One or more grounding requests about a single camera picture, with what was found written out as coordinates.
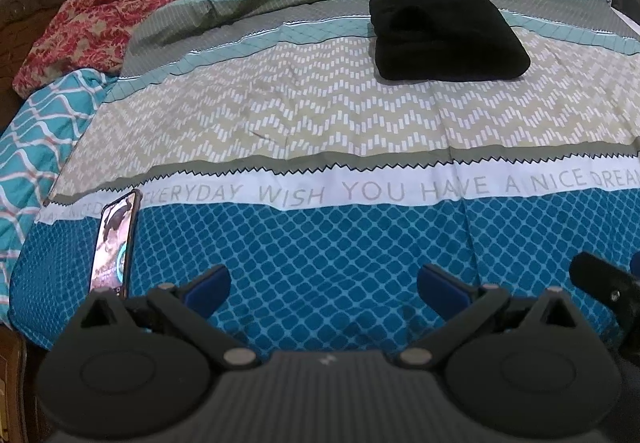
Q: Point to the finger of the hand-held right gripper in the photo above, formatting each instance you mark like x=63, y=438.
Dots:
x=605, y=280

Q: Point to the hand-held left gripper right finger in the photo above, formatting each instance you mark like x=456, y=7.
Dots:
x=440, y=288

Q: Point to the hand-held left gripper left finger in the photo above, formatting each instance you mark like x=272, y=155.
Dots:
x=207, y=290

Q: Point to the black pants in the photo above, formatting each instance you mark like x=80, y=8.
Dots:
x=445, y=38

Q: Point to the smartphone in dark case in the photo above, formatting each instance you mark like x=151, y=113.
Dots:
x=115, y=243

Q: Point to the patterned teal and beige bedsheet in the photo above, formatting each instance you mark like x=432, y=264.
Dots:
x=325, y=133

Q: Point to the teal lattice pillow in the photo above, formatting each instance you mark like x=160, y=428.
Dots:
x=40, y=138

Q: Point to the red floral blanket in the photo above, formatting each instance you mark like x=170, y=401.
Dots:
x=100, y=23

